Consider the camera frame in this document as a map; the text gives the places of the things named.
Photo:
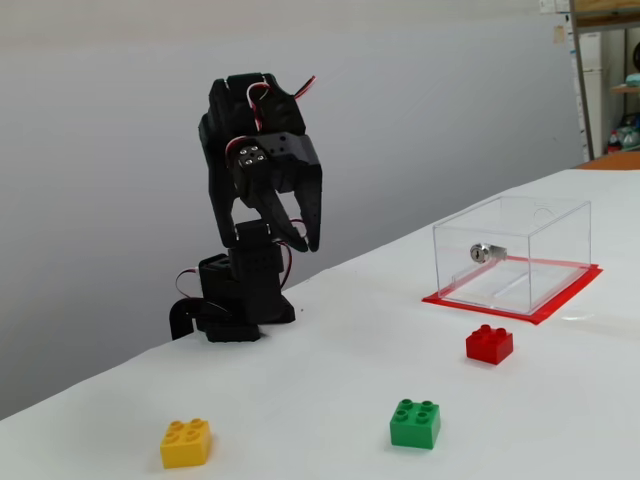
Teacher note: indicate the transparent plastic box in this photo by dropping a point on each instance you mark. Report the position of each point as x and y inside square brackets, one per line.
[515, 235]

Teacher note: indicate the teal green bundle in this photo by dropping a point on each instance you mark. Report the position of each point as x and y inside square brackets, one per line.
[633, 80]

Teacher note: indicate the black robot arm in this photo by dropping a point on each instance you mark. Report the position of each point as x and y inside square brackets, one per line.
[220, 150]

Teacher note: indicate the white paper label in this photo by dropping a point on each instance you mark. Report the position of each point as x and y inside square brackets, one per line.
[547, 6]

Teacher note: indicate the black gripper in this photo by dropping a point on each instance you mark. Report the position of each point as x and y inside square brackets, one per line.
[295, 162]

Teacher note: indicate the red capped dark bottle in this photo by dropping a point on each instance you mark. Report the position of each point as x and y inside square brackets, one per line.
[613, 144]

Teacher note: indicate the red tape square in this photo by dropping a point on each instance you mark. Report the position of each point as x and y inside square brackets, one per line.
[565, 300]

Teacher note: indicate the tan paper label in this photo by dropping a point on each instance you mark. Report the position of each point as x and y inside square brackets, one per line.
[558, 35]

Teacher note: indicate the metal shelf rack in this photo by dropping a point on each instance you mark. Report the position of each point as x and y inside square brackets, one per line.
[580, 75]

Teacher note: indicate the white cardboard boxes stack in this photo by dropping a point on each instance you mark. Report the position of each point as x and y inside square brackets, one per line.
[592, 90]

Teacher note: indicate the black table clamp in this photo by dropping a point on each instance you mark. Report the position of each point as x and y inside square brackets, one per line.
[177, 320]

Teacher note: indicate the orange wooden table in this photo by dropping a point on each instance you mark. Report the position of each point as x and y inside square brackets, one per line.
[615, 161]

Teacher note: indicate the clear plastic bag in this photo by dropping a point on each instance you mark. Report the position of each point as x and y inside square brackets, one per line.
[630, 135]

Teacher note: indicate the silver cylinder lock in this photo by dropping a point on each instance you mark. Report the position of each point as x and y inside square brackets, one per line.
[482, 253]

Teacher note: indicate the yellow lego brick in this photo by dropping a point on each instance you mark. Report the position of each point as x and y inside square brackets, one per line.
[185, 445]

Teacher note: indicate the green lego brick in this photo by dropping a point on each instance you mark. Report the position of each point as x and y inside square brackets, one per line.
[415, 425]

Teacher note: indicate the red lego brick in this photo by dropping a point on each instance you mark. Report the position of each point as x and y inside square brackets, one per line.
[489, 346]

